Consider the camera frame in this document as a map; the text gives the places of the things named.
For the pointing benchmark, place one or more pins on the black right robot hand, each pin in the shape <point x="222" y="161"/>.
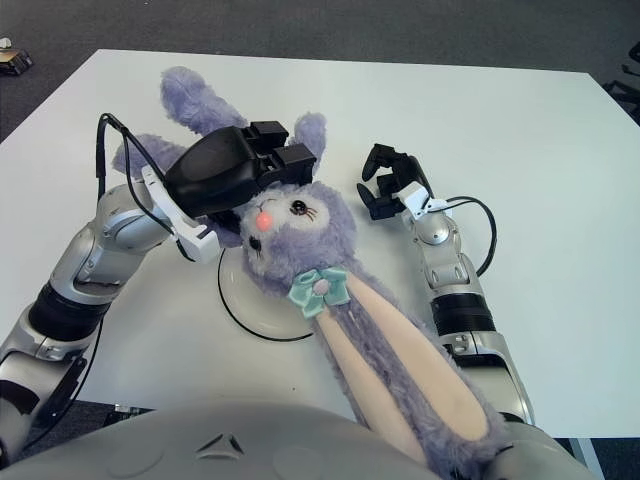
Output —
<point x="412" y="172"/>

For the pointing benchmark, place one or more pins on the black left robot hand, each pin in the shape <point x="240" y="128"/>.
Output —
<point x="215" y="165"/>

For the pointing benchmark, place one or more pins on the purple plush bunny doll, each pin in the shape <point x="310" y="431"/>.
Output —
<point x="305" y="235"/>

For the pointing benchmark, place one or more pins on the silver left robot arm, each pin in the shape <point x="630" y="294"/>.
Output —
<point x="100" y="240"/>

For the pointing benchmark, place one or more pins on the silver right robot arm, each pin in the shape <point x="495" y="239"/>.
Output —
<point x="450" y="270"/>

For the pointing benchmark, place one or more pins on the white plate with black rim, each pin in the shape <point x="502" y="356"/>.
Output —
<point x="260" y="305"/>

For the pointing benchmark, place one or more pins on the black and yellow box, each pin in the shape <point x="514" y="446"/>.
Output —
<point x="15" y="61"/>

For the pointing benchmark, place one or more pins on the black office chair base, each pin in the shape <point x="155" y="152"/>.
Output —
<point x="625" y="90"/>

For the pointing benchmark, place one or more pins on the crumpled white tissue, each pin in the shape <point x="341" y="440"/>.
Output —
<point x="4" y="43"/>

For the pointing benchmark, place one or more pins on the grey robot torso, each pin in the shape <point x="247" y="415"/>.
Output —
<point x="310" y="440"/>

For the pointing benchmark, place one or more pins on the white table leg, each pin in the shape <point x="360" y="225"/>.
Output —
<point x="585" y="460"/>

